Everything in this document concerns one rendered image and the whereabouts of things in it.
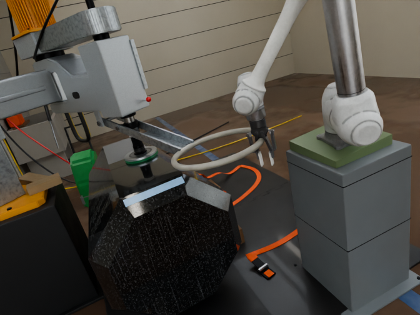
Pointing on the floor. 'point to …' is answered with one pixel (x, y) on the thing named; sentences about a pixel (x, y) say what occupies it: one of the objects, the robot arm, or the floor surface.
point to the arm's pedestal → (356, 225)
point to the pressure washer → (82, 169)
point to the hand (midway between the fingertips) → (266, 159)
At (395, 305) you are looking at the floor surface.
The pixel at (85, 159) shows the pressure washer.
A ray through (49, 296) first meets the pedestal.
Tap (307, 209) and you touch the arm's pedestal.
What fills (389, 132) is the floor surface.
